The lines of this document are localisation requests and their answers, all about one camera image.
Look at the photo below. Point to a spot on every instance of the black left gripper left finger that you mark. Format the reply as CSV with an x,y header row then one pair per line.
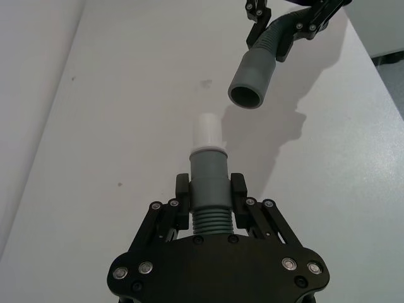
x,y
183,202

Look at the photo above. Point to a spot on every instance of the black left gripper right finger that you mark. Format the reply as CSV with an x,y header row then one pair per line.
x,y
239,202

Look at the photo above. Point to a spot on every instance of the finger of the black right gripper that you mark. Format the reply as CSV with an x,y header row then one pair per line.
x,y
259,12
304,30

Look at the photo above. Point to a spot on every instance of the white plastic tube connector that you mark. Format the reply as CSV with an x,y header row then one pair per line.
x,y
209,129

